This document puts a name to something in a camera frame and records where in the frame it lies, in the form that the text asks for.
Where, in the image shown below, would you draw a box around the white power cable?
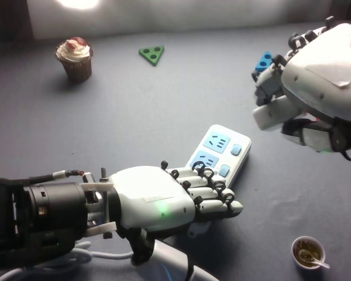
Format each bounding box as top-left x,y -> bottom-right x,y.
0,240 -> 135,281

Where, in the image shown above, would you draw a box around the green triangle block with holes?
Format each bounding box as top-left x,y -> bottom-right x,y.
138,45 -> 166,67

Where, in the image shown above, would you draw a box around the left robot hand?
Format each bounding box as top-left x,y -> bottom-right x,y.
108,160 -> 245,281

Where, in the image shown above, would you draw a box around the white power strip blue sockets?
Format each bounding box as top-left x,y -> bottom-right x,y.
183,124 -> 252,189

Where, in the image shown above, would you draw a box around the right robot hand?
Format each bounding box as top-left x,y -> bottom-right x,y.
250,16 -> 351,155

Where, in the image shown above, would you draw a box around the blue toy block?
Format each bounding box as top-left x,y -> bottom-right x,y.
254,52 -> 275,73

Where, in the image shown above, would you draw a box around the toy cupcake with white frosting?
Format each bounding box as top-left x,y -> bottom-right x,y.
56,36 -> 94,83

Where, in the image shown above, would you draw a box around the grey table cloth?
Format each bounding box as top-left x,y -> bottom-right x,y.
0,23 -> 351,281

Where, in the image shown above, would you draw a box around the white plastic spoon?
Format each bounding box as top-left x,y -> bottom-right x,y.
298,248 -> 331,269

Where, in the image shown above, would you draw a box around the small cup of soup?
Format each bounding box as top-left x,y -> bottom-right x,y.
291,235 -> 326,269

